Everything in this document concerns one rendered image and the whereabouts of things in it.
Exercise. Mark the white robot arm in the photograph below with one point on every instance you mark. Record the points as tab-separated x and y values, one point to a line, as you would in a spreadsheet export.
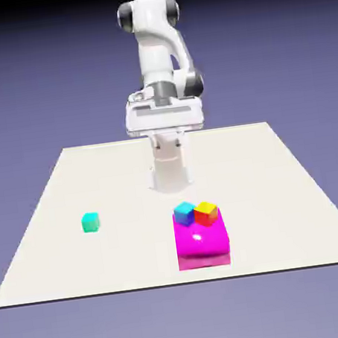
152	39

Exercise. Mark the small blue cube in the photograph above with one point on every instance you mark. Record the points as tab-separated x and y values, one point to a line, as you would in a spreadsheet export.
184	213

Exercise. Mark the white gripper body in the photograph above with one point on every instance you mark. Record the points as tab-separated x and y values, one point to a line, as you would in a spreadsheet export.
165	120

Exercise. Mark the small teal cube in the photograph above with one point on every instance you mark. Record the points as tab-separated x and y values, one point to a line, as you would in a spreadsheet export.
90	223

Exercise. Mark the small red cube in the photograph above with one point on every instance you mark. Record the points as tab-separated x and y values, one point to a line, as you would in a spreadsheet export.
205	214

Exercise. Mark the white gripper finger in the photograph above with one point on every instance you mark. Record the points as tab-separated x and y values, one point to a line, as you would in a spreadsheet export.
157	143
177	140

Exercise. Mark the large magenta box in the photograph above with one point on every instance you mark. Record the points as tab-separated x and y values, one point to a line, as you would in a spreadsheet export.
201	242

